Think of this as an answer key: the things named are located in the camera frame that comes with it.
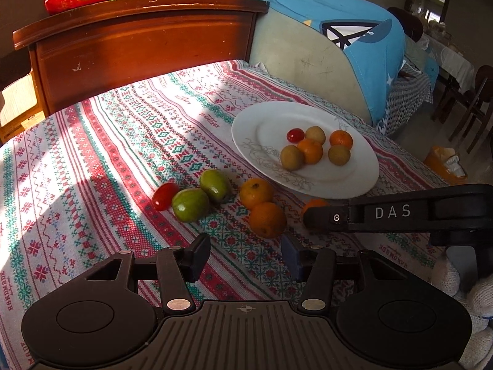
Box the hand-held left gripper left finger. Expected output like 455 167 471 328
83 233 212 314

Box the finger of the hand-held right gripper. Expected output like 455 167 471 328
302 191 437 236

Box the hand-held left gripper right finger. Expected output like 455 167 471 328
281 234 413 312

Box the green jujube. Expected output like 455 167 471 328
171 189 210 223
199 169 230 204

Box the brown kiwi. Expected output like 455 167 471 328
328 144 351 166
305 125 326 144
280 144 305 171

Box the small orange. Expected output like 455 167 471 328
330 130 354 150

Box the white plate with grey drawing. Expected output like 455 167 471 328
231 101 380 200

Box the person's right hand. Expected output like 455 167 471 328
430 247 493 334

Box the dark wooden chair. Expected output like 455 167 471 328
431 65 493 155

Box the blue white patterned bedsheet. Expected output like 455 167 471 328
375 60 434 136

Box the patterned red green tablecloth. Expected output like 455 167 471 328
0 60 463 370

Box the table with white cloth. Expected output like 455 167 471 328
420 33 476 93

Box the pale green pillow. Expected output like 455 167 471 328
404 39 440 83

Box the dark framed window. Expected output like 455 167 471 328
424 0 450 22

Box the wooden headboard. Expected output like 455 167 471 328
13 0 269 116

